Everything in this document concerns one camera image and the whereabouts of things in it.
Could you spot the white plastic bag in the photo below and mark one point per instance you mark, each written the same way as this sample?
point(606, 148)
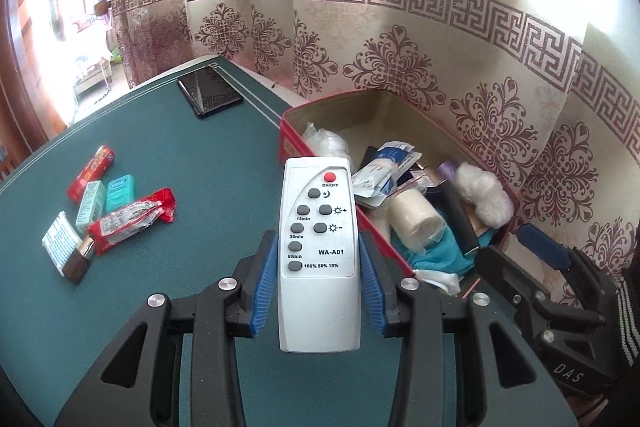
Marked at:
point(325, 143)

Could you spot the brown lipstick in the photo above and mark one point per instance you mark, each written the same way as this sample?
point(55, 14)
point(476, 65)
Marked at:
point(79, 262)

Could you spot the white blister pack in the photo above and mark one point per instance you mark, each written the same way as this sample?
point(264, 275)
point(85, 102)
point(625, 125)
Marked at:
point(61, 242)

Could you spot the red storage box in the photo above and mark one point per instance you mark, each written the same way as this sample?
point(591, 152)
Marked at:
point(292, 137)

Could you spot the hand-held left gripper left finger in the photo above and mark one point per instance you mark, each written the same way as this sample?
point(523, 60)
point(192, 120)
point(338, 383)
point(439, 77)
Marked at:
point(262, 287)

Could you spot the patterned cream curtain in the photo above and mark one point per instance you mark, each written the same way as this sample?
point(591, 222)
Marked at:
point(400, 32)

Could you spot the pale green small box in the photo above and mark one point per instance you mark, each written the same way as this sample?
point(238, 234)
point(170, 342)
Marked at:
point(91, 207)

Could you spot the white remote control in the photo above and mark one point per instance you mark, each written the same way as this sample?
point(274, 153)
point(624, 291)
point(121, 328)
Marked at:
point(320, 267)

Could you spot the white crumpled tissue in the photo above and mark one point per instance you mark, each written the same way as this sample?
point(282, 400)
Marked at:
point(440, 282)

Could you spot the wooden door frame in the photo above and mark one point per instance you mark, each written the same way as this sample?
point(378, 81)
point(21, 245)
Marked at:
point(30, 82)

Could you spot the red snack packet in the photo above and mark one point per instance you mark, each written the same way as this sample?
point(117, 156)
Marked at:
point(132, 219)

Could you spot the black phone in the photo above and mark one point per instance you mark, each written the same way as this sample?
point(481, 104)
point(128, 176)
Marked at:
point(210, 92)

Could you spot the teal cloth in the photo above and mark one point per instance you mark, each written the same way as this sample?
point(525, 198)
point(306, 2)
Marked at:
point(440, 254)

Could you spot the white blue medical packet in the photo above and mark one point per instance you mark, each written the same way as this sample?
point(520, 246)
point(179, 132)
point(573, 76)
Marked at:
point(385, 172)

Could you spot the white cotton wad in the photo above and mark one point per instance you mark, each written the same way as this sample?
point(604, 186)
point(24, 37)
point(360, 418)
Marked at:
point(480, 192)

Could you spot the white gauze roll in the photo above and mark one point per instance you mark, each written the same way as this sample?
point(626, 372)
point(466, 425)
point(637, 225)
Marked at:
point(415, 219)

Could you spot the purple bag roll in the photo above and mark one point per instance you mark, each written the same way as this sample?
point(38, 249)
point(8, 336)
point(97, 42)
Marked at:
point(447, 169)

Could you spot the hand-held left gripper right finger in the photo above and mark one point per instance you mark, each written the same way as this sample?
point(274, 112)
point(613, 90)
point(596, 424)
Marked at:
point(372, 287)

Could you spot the teal floss box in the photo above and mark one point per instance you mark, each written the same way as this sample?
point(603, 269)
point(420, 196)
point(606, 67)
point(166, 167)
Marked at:
point(121, 193)

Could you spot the green cloth desktop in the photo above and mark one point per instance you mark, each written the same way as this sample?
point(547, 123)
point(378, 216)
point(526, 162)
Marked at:
point(200, 167)

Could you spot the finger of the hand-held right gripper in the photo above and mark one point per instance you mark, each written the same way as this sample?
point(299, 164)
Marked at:
point(510, 287)
point(542, 247)

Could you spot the red cylindrical tube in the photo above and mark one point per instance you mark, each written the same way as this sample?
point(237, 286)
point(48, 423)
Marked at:
point(91, 173)

